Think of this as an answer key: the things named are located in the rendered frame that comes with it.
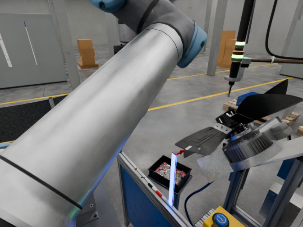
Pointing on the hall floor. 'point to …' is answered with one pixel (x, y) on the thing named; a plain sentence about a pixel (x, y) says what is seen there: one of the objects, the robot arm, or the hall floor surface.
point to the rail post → (122, 193)
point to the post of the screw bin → (176, 202)
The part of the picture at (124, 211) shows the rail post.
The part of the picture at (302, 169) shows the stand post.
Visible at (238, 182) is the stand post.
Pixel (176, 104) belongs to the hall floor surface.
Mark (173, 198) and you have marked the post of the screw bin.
